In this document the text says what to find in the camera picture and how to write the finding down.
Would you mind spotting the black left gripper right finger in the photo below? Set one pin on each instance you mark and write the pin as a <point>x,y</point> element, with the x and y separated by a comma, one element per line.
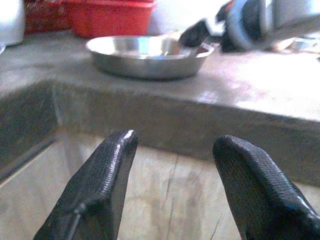
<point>260,190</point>

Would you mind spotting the small beige object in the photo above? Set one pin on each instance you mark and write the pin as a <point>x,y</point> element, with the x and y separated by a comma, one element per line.
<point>172,46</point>

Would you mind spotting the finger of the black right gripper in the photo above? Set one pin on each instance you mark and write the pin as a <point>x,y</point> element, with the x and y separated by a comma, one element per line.
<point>193,35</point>

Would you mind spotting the red plastic basin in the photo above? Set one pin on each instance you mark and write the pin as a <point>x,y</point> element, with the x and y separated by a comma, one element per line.
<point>112,17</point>

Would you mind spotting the small red object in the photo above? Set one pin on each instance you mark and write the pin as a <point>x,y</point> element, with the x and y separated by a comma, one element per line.
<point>203,50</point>

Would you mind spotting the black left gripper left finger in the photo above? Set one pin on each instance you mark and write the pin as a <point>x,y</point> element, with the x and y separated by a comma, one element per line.
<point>100,180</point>

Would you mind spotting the dark red plastic crate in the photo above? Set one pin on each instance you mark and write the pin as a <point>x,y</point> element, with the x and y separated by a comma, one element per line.
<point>42,17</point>

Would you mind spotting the white plastic container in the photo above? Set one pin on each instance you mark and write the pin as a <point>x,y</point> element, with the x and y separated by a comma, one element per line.
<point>11,22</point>

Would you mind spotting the shallow stainless steel bowl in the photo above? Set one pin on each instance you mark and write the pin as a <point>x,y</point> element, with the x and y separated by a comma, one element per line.
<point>147,62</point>

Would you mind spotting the pale flat dish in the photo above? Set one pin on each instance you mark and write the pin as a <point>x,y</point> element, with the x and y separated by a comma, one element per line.
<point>306,45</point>

